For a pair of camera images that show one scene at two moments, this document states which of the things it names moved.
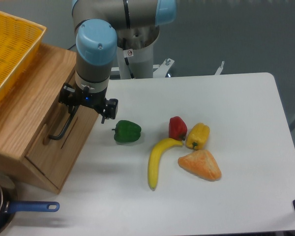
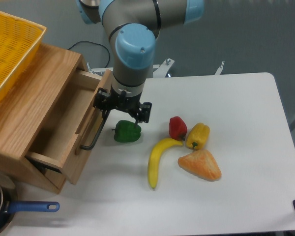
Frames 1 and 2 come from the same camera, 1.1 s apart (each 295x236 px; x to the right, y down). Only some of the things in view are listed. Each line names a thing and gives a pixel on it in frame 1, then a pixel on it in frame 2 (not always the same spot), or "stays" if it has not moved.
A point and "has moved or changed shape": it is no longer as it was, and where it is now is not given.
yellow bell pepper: [197, 135] stays
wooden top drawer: [56, 150] has moved or changed shape
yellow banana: [154, 157] stays
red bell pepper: [177, 128] stays
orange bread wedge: [201, 163] stays
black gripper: [97, 100] → [132, 104]
